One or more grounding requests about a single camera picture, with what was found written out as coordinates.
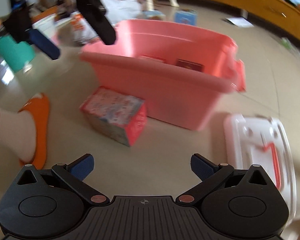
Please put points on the blue toy box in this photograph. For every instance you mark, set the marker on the blue toy box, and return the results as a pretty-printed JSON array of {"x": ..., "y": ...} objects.
[{"x": 186, "y": 16}]

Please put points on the maroon blind box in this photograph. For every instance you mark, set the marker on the maroon blind box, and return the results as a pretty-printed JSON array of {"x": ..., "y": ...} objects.
[{"x": 190, "y": 65}]

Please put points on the large pink figure box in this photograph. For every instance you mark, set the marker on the large pink figure box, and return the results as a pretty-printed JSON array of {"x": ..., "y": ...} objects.
[{"x": 118, "y": 116}]

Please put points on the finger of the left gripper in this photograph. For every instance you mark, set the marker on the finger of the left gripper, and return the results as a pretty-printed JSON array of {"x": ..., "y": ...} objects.
[
  {"x": 43, "y": 43},
  {"x": 95, "y": 14}
]

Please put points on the teal handle grip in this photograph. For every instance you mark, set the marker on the teal handle grip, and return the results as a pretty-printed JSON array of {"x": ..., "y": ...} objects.
[{"x": 16, "y": 55}]

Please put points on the pink plastic storage bin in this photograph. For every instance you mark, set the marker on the pink plastic storage bin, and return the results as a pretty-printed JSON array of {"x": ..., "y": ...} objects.
[{"x": 142, "y": 63}]

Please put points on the orange printed snack bag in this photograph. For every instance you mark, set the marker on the orange printed snack bag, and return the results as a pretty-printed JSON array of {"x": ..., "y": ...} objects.
[{"x": 82, "y": 32}]

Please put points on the white printed plastic bag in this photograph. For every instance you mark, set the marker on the white printed plastic bag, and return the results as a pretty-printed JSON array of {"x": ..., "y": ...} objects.
[{"x": 120, "y": 10}]

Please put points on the light blue small box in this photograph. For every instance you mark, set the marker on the light blue small box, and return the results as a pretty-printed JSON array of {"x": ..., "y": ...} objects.
[{"x": 154, "y": 15}]

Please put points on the white sock foot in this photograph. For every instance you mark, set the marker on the white sock foot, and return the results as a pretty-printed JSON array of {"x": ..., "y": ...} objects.
[{"x": 18, "y": 133}]

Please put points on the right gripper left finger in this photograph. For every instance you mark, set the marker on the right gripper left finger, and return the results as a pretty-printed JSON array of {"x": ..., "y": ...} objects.
[{"x": 77, "y": 170}]

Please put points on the white bin lid red handle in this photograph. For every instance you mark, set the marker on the white bin lid red handle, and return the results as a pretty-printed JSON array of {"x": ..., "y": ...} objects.
[{"x": 263, "y": 141}]

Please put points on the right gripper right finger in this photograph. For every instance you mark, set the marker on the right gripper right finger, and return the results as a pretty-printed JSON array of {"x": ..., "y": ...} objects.
[{"x": 204, "y": 169}]

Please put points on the orange left slipper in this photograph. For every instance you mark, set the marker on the orange left slipper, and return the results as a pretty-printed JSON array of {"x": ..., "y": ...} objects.
[{"x": 34, "y": 115}]

